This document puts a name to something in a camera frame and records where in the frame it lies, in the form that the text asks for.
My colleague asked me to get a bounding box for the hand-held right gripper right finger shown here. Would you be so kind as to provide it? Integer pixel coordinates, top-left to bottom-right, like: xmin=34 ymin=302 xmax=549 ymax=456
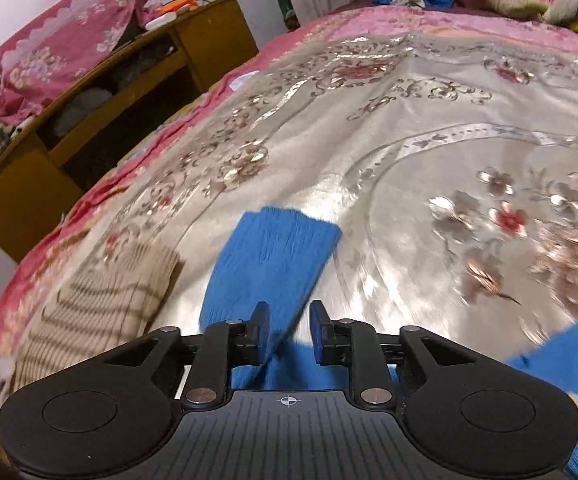
xmin=310 ymin=300 xmax=480 ymax=407

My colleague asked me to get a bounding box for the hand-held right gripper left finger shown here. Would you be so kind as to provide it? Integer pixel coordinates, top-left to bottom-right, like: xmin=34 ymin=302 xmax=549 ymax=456
xmin=104 ymin=301 xmax=271 ymax=408

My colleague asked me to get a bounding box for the blue knitted sweater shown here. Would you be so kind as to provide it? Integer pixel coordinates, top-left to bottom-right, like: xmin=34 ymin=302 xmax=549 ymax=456
xmin=198 ymin=206 xmax=578 ymax=480

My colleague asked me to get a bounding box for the beige striped knitted sweater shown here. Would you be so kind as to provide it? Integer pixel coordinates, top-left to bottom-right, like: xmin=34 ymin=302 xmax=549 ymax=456
xmin=0 ymin=242 xmax=182 ymax=413

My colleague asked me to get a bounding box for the silver pink floral blanket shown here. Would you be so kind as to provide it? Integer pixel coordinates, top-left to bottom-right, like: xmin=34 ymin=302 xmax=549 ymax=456
xmin=0 ymin=5 xmax=578 ymax=401

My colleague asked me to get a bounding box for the wooden desk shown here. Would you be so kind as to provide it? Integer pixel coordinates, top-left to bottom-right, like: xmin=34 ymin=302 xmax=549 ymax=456
xmin=0 ymin=0 xmax=260 ymax=263

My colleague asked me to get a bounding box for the orange plastic item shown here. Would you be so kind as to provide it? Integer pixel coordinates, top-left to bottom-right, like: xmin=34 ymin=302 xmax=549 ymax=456
xmin=158 ymin=0 xmax=204 ymax=15

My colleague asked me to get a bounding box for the pink floral cover cloth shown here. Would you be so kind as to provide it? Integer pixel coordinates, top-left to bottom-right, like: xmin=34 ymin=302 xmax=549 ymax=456
xmin=0 ymin=0 xmax=157 ymax=123

